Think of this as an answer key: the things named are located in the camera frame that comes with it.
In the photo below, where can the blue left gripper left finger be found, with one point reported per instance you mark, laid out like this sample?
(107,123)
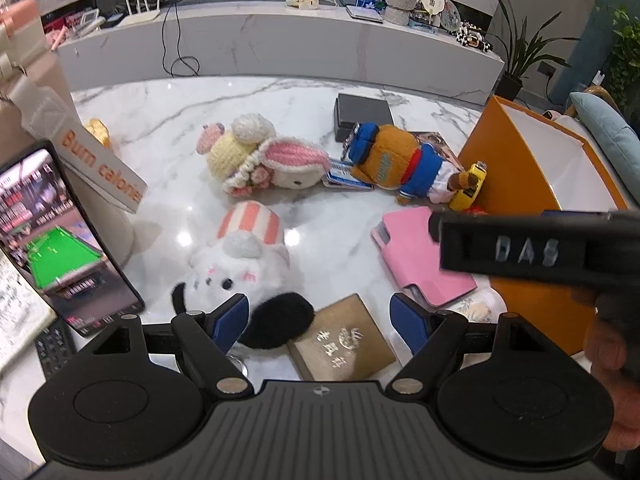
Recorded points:
(230,321)

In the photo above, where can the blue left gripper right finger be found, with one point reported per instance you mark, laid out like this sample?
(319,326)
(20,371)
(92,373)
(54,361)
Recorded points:
(410,321)

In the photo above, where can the pink wallet case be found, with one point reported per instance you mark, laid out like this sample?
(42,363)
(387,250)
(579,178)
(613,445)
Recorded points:
(413,259)

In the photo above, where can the white plush striped hat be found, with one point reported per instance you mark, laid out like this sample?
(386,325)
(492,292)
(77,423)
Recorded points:
(248,257)

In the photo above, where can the brown gold gift box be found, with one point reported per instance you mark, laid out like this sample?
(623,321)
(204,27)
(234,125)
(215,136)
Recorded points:
(343,344)

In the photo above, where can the white pink-eared crochet bunny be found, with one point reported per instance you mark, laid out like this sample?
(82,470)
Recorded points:
(249,155)

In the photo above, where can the brown bear plush blue clothes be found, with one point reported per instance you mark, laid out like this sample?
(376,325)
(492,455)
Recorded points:
(393,159)

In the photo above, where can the dark grey square box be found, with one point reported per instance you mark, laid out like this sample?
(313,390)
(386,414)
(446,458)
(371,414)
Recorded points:
(351,110)

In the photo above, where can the person's right hand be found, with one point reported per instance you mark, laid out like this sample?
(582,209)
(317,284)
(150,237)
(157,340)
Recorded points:
(605,348)

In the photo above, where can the light blue cushion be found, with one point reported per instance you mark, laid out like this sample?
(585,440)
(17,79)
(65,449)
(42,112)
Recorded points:
(617,140)

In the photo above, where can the blue white card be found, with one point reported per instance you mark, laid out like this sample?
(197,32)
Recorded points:
(340,176)

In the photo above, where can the black remote control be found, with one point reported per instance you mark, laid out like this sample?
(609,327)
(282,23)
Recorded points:
(55,346)

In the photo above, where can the leafy climbing plant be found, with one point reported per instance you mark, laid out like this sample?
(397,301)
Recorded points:
(615,29)

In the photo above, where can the white bag orange lettering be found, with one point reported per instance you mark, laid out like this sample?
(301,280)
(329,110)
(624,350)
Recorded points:
(107,189)

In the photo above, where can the dark picture booklet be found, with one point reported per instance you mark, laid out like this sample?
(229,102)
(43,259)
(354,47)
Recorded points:
(440,146)

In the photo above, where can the tablet showing snooker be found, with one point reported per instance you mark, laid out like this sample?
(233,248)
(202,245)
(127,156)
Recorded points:
(48,237)

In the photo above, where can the open notebook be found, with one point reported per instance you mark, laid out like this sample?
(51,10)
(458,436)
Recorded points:
(23,314)

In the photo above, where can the potted green plant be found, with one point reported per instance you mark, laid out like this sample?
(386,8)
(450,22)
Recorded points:
(523,51)

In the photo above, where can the black white toy cars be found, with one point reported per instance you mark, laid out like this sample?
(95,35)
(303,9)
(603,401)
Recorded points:
(469,35)

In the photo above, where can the decorative round plate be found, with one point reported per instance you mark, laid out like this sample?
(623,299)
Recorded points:
(450,18)

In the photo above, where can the white marble tv bench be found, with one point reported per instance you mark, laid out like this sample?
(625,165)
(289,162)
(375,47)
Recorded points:
(267,38)

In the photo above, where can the white flat device box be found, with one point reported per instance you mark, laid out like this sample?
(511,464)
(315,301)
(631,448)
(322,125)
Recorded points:
(361,13)

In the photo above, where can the white router with antennas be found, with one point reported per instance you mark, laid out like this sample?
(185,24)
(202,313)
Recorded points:
(140,11)

